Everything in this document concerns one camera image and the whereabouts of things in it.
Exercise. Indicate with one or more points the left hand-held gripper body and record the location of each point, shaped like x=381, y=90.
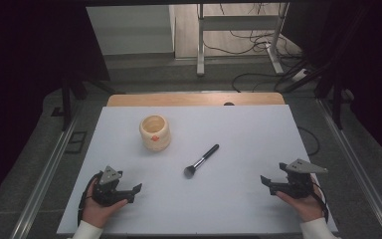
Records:
x=107, y=191

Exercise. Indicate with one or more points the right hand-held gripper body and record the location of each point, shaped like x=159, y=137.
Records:
x=300, y=184

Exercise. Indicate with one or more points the small wooden cup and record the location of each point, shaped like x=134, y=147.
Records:
x=155, y=139

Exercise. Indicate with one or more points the black makeup brush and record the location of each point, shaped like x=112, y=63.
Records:
x=200, y=161

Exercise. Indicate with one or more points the person's left hand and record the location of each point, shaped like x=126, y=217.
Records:
x=96, y=212

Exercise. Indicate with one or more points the person's right hand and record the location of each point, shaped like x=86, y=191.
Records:
x=308, y=207

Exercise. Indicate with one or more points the white table mat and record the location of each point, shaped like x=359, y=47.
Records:
x=238, y=149

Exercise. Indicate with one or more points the black metal stand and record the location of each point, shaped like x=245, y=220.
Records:
x=336, y=96
x=67, y=99

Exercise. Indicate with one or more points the white power strip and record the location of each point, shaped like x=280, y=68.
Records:
x=300, y=75

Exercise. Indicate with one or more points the wooden table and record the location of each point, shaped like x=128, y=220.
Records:
x=179, y=99

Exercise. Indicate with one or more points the dark curtain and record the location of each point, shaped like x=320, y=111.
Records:
x=371, y=66
x=20, y=83

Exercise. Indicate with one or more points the white cabinet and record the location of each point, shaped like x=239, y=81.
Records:
x=129, y=30

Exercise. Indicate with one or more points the aluminium rail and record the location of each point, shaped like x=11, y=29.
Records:
x=46, y=176
x=354, y=166

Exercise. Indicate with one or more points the black floor bracket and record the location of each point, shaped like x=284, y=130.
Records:
x=76, y=142

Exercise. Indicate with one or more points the white metal desk frame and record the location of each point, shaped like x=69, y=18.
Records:
x=238, y=22

